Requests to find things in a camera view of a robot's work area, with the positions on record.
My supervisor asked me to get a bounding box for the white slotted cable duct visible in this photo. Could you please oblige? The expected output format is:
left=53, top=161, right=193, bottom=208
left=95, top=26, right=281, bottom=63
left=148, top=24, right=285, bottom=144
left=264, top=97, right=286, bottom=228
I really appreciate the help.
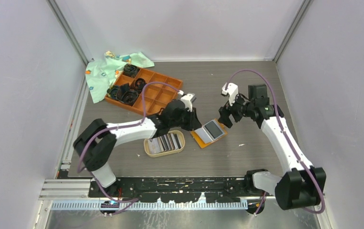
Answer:
left=51, top=199, right=248, bottom=210

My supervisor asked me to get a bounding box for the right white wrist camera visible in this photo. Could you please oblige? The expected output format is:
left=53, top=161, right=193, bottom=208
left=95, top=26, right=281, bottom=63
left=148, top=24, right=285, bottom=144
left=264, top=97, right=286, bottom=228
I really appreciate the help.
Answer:
left=221, top=83, right=239, bottom=106

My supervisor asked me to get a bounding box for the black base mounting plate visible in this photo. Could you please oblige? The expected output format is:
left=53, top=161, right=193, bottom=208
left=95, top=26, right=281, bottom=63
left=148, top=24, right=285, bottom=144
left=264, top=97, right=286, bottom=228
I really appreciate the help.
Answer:
left=105, top=177, right=263, bottom=203

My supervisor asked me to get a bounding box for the orange compartment organizer tray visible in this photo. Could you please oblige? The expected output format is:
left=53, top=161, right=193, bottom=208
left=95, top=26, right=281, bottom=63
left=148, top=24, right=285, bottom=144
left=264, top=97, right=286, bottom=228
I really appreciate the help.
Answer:
left=104, top=67, right=183, bottom=115

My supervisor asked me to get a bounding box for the rolled dark belt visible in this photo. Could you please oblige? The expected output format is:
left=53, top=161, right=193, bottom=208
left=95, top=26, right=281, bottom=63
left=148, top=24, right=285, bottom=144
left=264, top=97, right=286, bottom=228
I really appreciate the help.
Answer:
left=132, top=78, right=147, bottom=94
left=123, top=64, right=140, bottom=78
left=107, top=85, right=120, bottom=100
left=117, top=83, right=139, bottom=106

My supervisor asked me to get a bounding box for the oval wooden card tray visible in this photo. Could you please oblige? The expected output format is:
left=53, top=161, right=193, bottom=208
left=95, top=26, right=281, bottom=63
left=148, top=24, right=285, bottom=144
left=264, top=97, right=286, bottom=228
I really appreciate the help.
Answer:
left=144, top=130, right=185, bottom=158

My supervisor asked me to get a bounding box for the dark grey credit card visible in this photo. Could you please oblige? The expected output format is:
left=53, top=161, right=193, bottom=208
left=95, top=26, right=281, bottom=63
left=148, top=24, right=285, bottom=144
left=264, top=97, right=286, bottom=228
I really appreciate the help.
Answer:
left=203, top=120, right=226, bottom=141

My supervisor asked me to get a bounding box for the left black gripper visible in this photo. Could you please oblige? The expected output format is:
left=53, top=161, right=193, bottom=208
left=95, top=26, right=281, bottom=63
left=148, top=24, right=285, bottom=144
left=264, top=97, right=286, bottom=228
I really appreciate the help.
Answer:
left=169, top=105, right=202, bottom=131

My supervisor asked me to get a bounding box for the green patterned cloth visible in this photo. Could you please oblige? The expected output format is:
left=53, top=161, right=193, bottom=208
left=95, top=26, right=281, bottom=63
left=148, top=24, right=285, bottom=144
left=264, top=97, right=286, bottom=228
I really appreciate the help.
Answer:
left=85, top=51, right=154, bottom=104

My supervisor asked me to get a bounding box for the rolled dark belt middle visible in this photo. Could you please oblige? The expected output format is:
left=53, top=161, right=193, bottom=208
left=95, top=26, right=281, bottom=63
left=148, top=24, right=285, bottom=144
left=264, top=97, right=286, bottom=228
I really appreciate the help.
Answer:
left=132, top=78, right=147, bottom=94

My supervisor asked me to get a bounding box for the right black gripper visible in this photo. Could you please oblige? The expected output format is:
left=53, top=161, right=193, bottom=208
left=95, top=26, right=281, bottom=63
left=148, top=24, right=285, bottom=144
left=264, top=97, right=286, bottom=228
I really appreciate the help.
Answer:
left=218, top=92, right=255, bottom=128

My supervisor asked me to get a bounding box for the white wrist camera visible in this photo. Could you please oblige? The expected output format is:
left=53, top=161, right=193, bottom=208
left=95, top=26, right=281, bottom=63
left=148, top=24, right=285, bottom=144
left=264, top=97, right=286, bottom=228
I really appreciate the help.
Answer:
left=221, top=83, right=239, bottom=106
left=180, top=93, right=196, bottom=112

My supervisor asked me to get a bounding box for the orange leather card holder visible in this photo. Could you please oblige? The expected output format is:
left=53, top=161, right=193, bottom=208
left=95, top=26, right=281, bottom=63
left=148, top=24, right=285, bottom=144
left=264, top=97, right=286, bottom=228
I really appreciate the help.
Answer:
left=190, top=119, right=227, bottom=149

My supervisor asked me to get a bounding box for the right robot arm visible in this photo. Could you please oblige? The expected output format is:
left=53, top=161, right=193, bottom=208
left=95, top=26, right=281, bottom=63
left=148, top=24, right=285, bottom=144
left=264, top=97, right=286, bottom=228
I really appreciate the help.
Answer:
left=218, top=83, right=326, bottom=211

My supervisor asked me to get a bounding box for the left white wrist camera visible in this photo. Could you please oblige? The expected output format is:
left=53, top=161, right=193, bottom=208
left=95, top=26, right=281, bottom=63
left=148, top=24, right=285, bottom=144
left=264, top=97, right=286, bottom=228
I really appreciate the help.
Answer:
left=180, top=93, right=196, bottom=112

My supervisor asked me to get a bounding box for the rolled dark belt top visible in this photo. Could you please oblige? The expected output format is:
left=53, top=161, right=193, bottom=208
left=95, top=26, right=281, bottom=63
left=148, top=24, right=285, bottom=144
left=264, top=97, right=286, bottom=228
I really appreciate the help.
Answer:
left=123, top=64, right=140, bottom=78

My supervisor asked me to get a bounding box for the rolled dark belt front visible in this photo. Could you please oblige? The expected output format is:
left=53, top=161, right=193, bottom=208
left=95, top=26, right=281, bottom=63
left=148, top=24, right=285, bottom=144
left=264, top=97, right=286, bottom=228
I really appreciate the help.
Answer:
left=117, top=83, right=139, bottom=106

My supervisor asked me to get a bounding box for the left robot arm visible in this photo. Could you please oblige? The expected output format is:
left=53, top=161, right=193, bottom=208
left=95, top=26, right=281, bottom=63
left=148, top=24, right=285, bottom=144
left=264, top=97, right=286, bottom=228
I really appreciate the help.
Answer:
left=73, top=99, right=202, bottom=197

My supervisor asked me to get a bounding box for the rolled dark belt left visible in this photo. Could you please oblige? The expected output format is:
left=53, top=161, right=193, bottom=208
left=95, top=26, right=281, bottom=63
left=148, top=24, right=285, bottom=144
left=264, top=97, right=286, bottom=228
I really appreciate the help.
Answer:
left=107, top=85, right=120, bottom=100

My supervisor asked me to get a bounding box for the stack of credit cards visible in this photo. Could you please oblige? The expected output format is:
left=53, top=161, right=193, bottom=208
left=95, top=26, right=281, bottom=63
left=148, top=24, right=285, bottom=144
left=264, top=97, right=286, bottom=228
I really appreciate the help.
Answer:
left=146, top=132, right=183, bottom=156

